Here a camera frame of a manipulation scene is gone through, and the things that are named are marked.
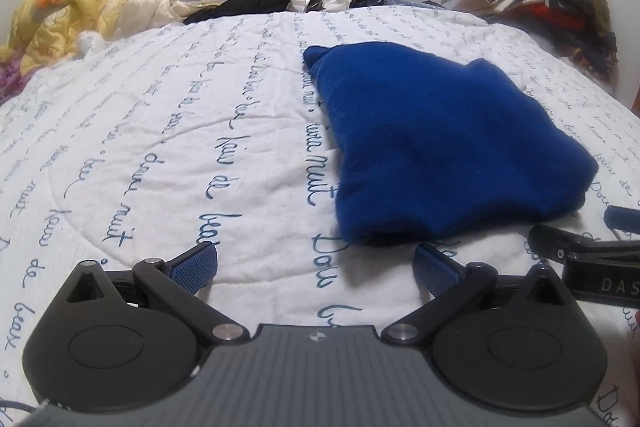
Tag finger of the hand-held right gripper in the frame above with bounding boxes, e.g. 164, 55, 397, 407
529, 224, 640, 264
604, 206, 640, 233

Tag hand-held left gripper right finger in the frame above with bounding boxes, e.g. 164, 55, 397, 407
381, 246, 581, 348

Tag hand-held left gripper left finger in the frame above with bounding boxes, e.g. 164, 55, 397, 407
62, 243, 251, 348

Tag blue knit sweater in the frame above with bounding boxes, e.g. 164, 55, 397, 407
302, 42, 600, 248

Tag black clothes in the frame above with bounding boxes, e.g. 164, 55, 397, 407
182, 0, 292, 25

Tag white script-printed quilt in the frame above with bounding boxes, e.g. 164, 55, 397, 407
0, 4, 640, 427

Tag white crumpled cloth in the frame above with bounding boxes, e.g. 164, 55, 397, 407
76, 31, 110, 56

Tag purple cloth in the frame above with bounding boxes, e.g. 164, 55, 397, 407
0, 61, 32, 104

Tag yellow cartoon quilt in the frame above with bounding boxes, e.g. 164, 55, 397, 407
0, 0, 193, 75

